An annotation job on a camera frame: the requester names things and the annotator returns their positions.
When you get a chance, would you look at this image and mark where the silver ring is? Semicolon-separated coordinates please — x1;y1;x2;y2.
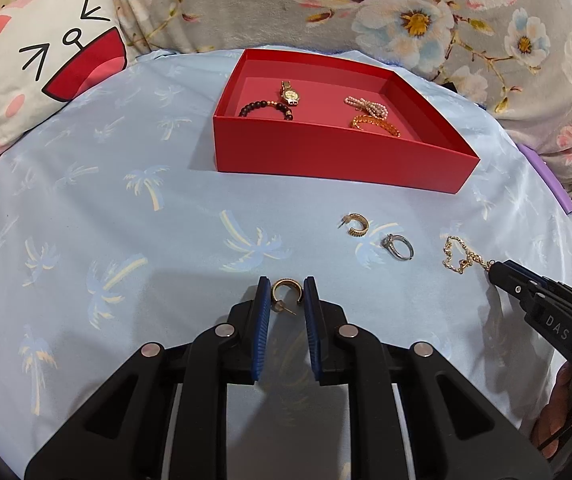
382;233;415;262

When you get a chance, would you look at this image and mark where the red cardboard box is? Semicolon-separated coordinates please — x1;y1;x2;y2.
212;49;481;195

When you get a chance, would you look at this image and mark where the purple mat edge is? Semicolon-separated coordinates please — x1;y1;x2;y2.
516;142;572;218

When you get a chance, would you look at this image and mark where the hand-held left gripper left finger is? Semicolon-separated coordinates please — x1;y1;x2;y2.
25;276;273;480

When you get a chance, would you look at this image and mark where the thin gold chain bracelet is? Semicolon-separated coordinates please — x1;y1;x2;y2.
440;236;496;276

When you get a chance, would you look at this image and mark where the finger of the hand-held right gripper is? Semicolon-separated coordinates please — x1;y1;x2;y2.
488;265;541;311
496;259;572;311

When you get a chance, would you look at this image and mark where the gold hoop earring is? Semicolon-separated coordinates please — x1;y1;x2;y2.
341;213;369;237
271;280;299;317

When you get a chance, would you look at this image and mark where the black bead bracelet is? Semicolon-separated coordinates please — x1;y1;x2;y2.
239;101;297;122

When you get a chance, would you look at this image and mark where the cat face pillow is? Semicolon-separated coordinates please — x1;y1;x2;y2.
0;0;129;163

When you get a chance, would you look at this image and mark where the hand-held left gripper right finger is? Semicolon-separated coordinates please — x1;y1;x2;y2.
303;276;552;480

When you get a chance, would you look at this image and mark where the grey floral blanket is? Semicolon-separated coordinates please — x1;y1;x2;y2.
111;0;572;196

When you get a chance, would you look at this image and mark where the pearl bracelet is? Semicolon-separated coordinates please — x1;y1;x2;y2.
345;95;391;120

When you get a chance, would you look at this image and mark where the person's right hand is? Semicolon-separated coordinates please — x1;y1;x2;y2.
536;362;572;456

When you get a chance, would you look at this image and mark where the wide gold cuff bracelet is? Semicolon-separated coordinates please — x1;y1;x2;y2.
350;115;401;138

